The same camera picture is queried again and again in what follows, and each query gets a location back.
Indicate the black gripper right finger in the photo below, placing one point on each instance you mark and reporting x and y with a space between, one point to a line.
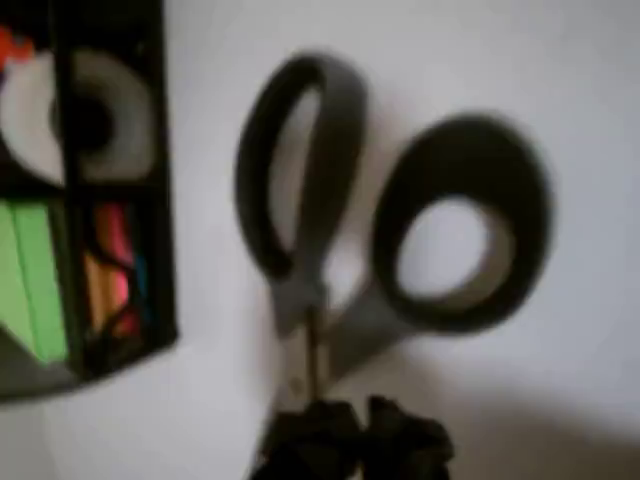
405 445

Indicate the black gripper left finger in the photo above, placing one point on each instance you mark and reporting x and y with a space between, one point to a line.
310 440

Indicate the colourful sticky flags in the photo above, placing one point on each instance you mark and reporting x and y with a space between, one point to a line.
107 280

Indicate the green sticky note pad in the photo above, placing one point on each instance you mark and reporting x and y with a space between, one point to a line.
30 280

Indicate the black mesh desk organizer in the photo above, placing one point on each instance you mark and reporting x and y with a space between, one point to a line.
162 150

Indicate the white tape roll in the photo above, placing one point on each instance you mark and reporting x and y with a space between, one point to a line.
30 125

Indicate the orange capped glue stick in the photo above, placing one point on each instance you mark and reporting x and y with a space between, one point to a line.
12 47

